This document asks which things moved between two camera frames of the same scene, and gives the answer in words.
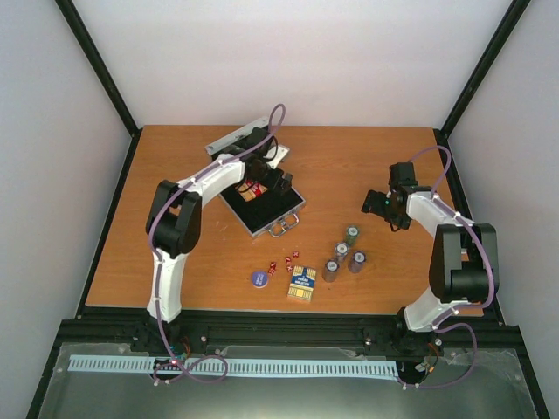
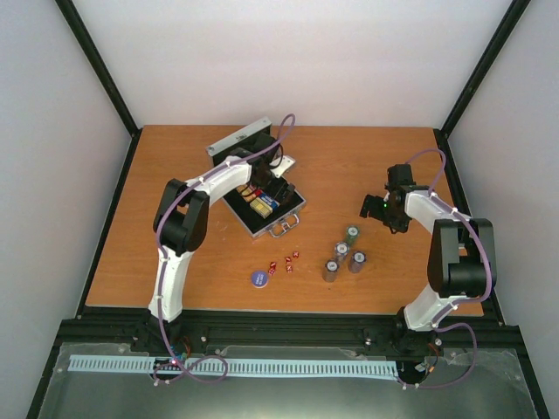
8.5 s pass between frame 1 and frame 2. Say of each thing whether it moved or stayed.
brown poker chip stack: stayed
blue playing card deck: moved
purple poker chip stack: stayed
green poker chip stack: stayed
